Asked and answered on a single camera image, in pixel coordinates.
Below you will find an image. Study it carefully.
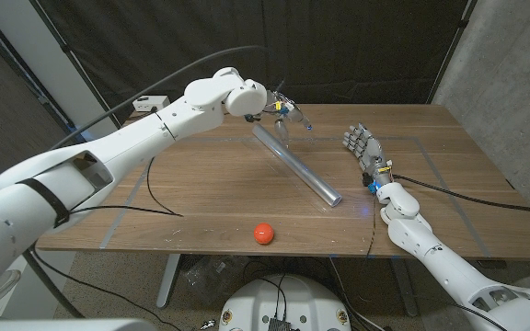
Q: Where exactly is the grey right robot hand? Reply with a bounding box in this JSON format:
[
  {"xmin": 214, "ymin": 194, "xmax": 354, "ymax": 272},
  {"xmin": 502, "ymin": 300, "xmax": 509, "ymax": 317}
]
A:
[{"xmin": 341, "ymin": 122, "xmax": 394, "ymax": 188}]

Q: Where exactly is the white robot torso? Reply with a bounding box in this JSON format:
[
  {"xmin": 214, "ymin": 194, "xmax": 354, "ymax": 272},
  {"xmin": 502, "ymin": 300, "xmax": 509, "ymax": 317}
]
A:
[{"xmin": 218, "ymin": 274, "xmax": 352, "ymax": 331}]

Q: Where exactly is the black box on torso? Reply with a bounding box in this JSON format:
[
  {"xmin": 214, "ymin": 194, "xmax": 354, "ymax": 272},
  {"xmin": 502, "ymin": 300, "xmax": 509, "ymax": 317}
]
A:
[{"xmin": 267, "ymin": 316, "xmax": 294, "ymax": 331}]

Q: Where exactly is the silver cling film roll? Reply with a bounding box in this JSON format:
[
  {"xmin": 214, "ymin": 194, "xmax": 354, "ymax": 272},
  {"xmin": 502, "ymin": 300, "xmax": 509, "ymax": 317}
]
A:
[{"xmin": 251, "ymin": 122, "xmax": 343, "ymax": 208}]

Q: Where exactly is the white power box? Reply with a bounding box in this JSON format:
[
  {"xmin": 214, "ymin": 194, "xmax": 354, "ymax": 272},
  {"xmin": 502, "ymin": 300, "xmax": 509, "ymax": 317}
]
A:
[{"xmin": 132, "ymin": 95, "xmax": 171, "ymax": 113}]

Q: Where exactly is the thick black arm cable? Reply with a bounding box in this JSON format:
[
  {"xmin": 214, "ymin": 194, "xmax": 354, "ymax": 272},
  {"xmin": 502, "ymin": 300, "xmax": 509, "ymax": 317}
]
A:
[
  {"xmin": 51, "ymin": 44, "xmax": 271, "ymax": 151},
  {"xmin": 392, "ymin": 173, "xmax": 530, "ymax": 220}
]

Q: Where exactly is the black backdrop curtain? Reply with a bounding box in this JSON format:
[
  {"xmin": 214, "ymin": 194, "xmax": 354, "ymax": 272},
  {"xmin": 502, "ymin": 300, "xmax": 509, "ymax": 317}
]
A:
[{"xmin": 29, "ymin": 0, "xmax": 478, "ymax": 123}]

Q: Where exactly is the clear plastic bag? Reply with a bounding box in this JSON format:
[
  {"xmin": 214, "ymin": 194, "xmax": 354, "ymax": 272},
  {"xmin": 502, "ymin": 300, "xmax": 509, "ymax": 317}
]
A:
[{"xmin": 184, "ymin": 256, "xmax": 243, "ymax": 302}]

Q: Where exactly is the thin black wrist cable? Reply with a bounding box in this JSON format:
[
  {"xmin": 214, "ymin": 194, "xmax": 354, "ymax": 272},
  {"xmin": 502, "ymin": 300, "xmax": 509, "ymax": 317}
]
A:
[
  {"xmin": 365, "ymin": 195, "xmax": 379, "ymax": 258},
  {"xmin": 69, "ymin": 155, "xmax": 184, "ymax": 217}
]

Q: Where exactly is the black backdrop stand pole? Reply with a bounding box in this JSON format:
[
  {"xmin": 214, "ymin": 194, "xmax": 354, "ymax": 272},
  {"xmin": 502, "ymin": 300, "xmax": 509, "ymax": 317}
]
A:
[
  {"xmin": 425, "ymin": 0, "xmax": 478, "ymax": 105},
  {"xmin": 29, "ymin": 0, "xmax": 121, "ymax": 130}
]

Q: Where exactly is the grey table leg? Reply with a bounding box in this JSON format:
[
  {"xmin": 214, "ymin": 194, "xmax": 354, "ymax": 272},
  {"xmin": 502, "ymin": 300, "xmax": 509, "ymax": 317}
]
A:
[
  {"xmin": 156, "ymin": 253, "xmax": 182, "ymax": 309},
  {"xmin": 388, "ymin": 257, "xmax": 421, "ymax": 318}
]

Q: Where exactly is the white sneaker print sheet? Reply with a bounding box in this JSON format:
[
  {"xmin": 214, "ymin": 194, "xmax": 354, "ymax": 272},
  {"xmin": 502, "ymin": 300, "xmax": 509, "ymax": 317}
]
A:
[{"xmin": 0, "ymin": 268, "xmax": 22, "ymax": 309}]

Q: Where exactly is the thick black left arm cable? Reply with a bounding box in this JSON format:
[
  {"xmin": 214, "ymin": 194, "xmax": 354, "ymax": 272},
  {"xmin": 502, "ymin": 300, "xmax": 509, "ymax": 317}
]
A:
[{"xmin": 51, "ymin": 44, "xmax": 271, "ymax": 151}]

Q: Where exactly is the thin black left wrist cable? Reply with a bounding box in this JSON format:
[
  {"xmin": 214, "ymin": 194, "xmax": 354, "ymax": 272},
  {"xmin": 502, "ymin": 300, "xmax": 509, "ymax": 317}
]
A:
[{"xmin": 69, "ymin": 155, "xmax": 184, "ymax": 217}]

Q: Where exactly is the orange ball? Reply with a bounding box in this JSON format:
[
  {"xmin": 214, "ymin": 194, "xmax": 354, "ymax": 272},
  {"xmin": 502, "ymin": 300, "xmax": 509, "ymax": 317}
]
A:
[{"xmin": 253, "ymin": 223, "xmax": 275, "ymax": 245}]

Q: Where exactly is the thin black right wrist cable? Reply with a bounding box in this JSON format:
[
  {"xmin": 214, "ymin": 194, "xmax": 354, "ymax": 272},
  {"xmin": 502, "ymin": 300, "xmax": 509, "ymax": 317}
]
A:
[{"xmin": 365, "ymin": 195, "xmax": 379, "ymax": 258}]

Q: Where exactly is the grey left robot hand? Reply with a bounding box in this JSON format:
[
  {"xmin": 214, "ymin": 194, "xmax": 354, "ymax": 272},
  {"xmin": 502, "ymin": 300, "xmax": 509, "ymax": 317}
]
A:
[{"xmin": 264, "ymin": 89, "xmax": 315, "ymax": 149}]

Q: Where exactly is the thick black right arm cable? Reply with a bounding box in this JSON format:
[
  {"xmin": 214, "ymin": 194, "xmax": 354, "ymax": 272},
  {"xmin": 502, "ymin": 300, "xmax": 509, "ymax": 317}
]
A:
[{"xmin": 392, "ymin": 173, "xmax": 530, "ymax": 220}]

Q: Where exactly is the white robot shoulder housing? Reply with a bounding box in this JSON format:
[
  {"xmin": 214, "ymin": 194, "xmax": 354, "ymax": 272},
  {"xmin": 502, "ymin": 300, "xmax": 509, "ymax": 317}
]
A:
[{"xmin": 0, "ymin": 318, "xmax": 158, "ymax": 331}]

